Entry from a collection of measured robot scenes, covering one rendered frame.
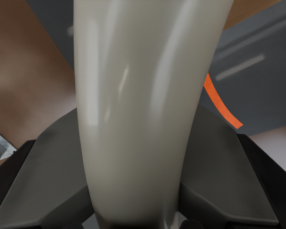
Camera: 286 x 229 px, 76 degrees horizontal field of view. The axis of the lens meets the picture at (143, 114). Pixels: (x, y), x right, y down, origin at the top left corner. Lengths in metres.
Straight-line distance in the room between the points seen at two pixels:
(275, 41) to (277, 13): 0.12
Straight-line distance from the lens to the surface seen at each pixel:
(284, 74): 1.24
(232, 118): 1.25
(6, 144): 1.64
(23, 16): 1.12
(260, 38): 1.10
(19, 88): 1.29
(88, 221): 0.64
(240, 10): 0.90
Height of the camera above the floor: 0.95
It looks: 56 degrees down
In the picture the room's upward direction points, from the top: 178 degrees counter-clockwise
